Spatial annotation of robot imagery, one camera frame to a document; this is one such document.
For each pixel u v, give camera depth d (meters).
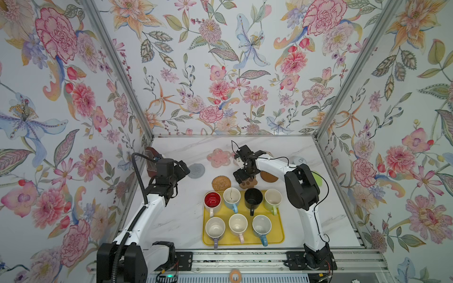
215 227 0.82
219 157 1.10
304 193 0.57
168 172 0.63
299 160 1.01
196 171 1.04
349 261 0.77
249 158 0.77
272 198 0.86
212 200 0.90
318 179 1.03
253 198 0.88
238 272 0.71
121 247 0.40
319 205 0.57
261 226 0.83
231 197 0.91
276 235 0.80
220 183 0.98
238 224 0.84
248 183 0.98
